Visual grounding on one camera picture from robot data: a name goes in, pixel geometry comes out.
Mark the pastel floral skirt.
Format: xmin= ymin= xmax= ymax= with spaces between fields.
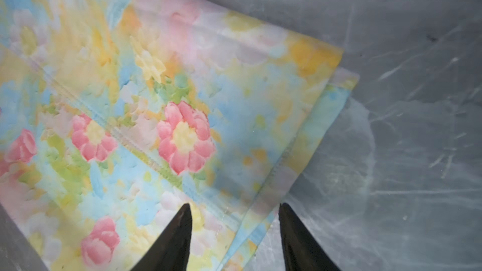
xmin=1 ymin=0 xmax=358 ymax=270

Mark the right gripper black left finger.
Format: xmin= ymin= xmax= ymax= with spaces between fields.
xmin=131 ymin=203 xmax=193 ymax=271

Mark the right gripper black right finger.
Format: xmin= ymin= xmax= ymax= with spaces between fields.
xmin=278 ymin=203 xmax=341 ymax=271

